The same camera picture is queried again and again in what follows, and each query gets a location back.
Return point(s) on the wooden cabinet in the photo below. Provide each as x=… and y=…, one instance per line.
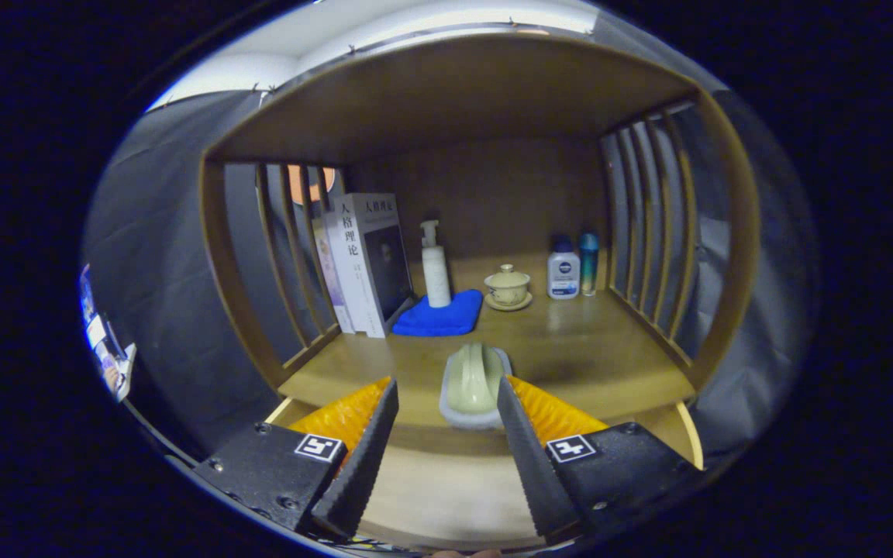
x=454, y=93

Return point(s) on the white bottle with blue cap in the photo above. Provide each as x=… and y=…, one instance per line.
x=563, y=275

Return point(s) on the teal bottle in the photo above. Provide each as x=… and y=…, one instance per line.
x=588, y=267

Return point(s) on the thin pale purple book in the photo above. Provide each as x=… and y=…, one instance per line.
x=330, y=271

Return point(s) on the wooden countertop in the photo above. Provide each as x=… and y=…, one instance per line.
x=586, y=364

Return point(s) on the pale green scrub brush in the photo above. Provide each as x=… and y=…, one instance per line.
x=474, y=380

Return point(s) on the beige lidded teacup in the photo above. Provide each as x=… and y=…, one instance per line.
x=507, y=288

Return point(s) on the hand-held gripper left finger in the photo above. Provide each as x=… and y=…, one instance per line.
x=365, y=465

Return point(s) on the blue folded cloth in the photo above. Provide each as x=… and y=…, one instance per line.
x=439, y=322

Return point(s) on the black backdrop cloth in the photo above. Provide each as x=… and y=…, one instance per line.
x=152, y=256

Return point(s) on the white pump bottle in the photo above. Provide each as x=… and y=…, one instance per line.
x=436, y=275

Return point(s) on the small white shelf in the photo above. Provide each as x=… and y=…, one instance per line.
x=125, y=372

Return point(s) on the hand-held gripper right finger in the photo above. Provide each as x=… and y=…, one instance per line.
x=532, y=465

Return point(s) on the thick white book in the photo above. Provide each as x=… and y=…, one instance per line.
x=361, y=263

